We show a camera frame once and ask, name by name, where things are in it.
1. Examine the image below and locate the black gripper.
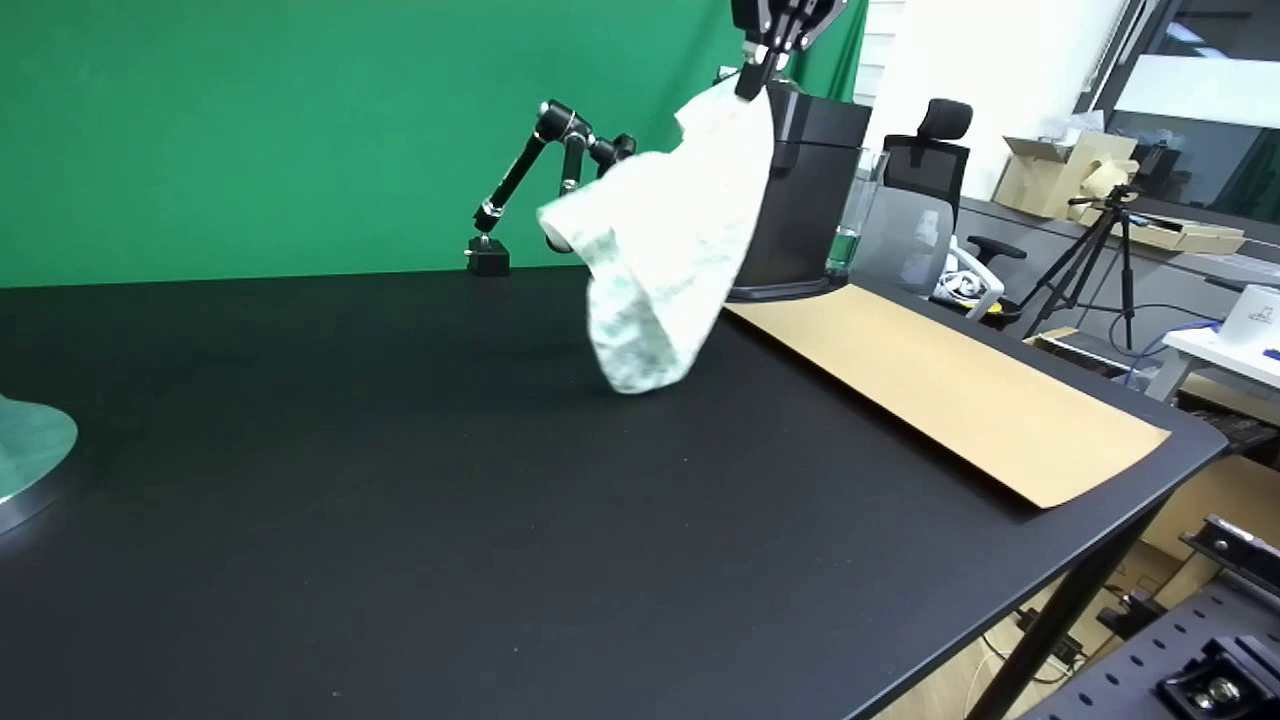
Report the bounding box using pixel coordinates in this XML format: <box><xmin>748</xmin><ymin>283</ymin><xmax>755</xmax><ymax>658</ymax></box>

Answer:
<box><xmin>729</xmin><ymin>0</ymin><xmax>848</xmax><ymax>101</ymax></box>

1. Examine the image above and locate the white towel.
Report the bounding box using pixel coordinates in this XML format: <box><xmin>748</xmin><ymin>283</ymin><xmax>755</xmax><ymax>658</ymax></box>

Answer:
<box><xmin>537</xmin><ymin>81</ymin><xmax>778</xmax><ymax>396</ymax></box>

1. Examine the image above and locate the grey office chair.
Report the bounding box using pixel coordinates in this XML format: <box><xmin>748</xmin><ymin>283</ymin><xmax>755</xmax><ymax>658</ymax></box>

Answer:
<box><xmin>848</xmin><ymin>101</ymin><xmax>1019</xmax><ymax>312</ymax></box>

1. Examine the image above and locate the open cardboard box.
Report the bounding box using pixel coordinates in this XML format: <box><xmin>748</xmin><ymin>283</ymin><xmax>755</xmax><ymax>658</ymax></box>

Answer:
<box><xmin>995</xmin><ymin>134</ymin><xmax>1138</xmax><ymax>220</ymax></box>

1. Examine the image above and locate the tan cardboard sheet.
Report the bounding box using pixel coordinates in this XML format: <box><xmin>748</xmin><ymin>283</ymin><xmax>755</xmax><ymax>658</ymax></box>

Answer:
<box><xmin>731</xmin><ymin>290</ymin><xmax>1169</xmax><ymax>510</ymax></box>

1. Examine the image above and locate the green backdrop screen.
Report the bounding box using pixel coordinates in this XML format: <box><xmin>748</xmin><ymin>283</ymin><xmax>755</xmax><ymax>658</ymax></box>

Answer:
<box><xmin>0</xmin><ymin>0</ymin><xmax>873</xmax><ymax>291</ymax></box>

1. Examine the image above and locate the black table leg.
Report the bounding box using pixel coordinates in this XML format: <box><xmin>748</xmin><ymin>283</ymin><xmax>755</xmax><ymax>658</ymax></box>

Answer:
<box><xmin>965</xmin><ymin>523</ymin><xmax>1144</xmax><ymax>720</ymax></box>

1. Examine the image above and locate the glass plate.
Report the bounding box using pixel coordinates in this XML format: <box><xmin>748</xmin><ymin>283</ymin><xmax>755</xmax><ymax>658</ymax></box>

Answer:
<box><xmin>0</xmin><ymin>396</ymin><xmax>81</xmax><ymax>503</ymax></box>

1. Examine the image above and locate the black camera tripod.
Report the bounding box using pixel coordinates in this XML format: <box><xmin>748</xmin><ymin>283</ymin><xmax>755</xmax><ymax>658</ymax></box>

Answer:
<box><xmin>1024</xmin><ymin>186</ymin><xmax>1138</xmax><ymax>335</ymax></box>

